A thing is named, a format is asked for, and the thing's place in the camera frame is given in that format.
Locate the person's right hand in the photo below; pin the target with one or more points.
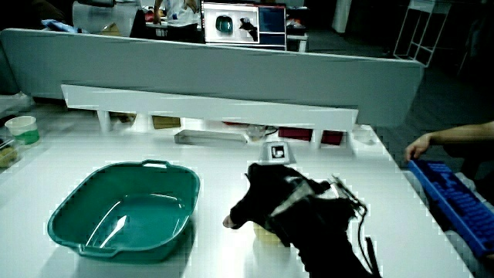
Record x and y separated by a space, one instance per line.
270 193

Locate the yellow sponge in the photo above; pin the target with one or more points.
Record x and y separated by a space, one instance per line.
264 234

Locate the person's right forearm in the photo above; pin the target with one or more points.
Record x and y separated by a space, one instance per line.
328 239

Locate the another person's forearm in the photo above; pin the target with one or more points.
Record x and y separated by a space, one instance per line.
463 134

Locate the white desk shelf riser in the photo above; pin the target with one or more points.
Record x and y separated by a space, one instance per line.
208 106

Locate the white desk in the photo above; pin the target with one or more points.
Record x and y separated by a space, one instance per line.
116 148

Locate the silver metal tray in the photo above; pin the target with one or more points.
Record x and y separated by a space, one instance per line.
210 138

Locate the green plastic basin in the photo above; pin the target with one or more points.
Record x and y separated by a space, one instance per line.
131 216

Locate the grey partition panel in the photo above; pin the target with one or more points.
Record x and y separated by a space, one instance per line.
193 69

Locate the computer monitor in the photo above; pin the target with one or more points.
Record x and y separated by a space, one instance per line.
231 23

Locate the blue plastic crate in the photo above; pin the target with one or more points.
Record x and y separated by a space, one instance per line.
459 204

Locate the white and green paper cup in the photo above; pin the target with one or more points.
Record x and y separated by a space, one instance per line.
24 130

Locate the clear food container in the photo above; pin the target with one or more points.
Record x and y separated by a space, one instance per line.
7 154

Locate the blue cloth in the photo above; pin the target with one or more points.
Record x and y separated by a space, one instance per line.
61 26

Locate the clear plastic bag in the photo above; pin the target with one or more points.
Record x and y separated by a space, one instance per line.
15 103

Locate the white metal rack frame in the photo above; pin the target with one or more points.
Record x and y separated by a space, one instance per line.
422 31

